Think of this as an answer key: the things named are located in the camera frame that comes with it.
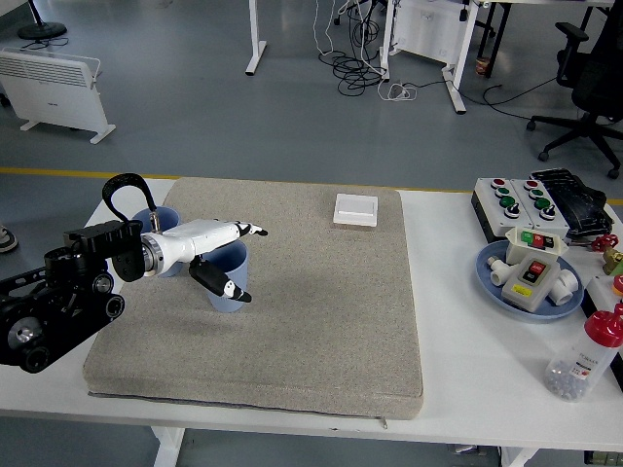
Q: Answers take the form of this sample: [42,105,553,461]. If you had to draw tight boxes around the grey push-button switch box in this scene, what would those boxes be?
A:
[500,253,561,312]

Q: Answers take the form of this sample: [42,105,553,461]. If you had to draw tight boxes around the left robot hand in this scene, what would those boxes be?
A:
[158,219,270,305]

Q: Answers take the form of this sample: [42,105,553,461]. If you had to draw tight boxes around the grey-brown mat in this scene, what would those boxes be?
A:
[81,176,425,432]

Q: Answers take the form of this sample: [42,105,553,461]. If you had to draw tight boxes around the white pipe coupling fitting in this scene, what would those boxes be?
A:
[549,269,581,306]

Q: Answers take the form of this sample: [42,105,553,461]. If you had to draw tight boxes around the blue ribbed cup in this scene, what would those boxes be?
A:
[196,240,251,314]
[130,205,189,279]

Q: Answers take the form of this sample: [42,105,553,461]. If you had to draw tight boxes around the white table leg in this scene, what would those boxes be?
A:
[149,426,186,467]
[500,445,539,467]

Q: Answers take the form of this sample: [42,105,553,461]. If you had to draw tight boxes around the white coiled cable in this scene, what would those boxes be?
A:
[378,81,419,103]

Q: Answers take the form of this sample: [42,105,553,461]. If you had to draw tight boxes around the white panel heater under desk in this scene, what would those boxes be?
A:
[388,0,463,64]

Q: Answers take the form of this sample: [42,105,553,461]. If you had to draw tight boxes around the white wall switch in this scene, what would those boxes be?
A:
[332,193,380,228]

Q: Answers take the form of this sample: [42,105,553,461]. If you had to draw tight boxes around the long black cable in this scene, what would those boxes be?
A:
[413,72,561,121]

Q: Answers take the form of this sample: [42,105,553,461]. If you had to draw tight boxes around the long white cable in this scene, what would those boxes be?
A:
[311,0,361,57]

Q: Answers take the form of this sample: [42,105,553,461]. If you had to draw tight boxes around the black desk frame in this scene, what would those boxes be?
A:
[474,0,512,79]

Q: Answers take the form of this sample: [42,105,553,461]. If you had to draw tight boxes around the black round stand base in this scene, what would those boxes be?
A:
[18,0,68,40]

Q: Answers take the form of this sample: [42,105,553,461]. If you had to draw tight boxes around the white pipe tee fitting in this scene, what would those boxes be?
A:
[486,256,512,289]

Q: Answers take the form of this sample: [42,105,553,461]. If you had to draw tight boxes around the black office chair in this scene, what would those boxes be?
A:
[526,0,623,180]

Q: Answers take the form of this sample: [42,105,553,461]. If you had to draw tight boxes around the clear bottle red cap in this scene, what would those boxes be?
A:
[543,302,623,403]

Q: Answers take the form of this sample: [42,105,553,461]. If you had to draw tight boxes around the green crate under table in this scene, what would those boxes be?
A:
[583,449,623,467]

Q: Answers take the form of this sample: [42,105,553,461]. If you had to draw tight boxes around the emergency stop button box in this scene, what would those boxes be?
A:
[581,274,623,317]

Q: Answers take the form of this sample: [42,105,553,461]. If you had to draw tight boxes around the blue plate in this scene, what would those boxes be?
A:
[475,239,585,323]

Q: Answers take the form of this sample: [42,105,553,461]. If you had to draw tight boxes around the black coiled cable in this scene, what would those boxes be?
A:
[318,0,390,96]

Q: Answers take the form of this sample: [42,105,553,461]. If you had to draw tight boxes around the brass valve red handle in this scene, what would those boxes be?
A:
[592,233,623,276]

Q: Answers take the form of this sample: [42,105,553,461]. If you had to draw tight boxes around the cream switch box coloured buttons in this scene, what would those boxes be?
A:
[503,226,569,267]

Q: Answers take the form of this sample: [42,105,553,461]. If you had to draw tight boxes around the white panel heater on feet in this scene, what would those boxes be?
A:
[0,47,117,145]

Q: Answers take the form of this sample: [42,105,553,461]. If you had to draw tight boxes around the white desk leg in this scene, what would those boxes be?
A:
[379,0,399,82]
[440,0,481,115]
[244,0,268,76]

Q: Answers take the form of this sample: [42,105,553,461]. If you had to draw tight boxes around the black foot pedal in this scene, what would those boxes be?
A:
[529,167,613,242]

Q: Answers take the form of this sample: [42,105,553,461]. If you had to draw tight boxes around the white button control box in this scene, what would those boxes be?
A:
[508,177,570,239]
[470,177,536,244]

